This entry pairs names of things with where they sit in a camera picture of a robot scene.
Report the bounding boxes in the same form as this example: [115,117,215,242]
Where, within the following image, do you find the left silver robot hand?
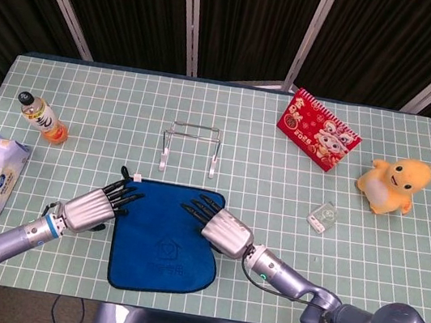
[49,168,148,245]

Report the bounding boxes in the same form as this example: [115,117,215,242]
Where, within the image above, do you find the small clear block white base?
[305,198,340,235]

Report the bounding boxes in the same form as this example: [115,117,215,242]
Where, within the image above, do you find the yellow plush toy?
[351,150,431,223]

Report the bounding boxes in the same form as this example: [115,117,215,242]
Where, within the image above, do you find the dark folding screen white frames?
[0,0,431,205]

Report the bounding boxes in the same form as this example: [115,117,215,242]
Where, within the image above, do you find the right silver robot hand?
[173,191,262,263]

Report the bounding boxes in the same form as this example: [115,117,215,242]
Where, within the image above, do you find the green grid tablecloth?
[0,49,431,323]

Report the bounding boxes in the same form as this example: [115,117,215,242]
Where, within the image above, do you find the blue kitchen towel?
[100,164,233,304]

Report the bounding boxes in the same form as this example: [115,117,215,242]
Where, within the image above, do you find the metal wire rack white feet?
[156,118,224,181]

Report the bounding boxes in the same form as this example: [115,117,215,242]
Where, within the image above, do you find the orange juice bottle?
[11,89,75,148]

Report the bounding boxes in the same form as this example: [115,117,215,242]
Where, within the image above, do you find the red 2026 desk calendar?
[271,84,369,177]

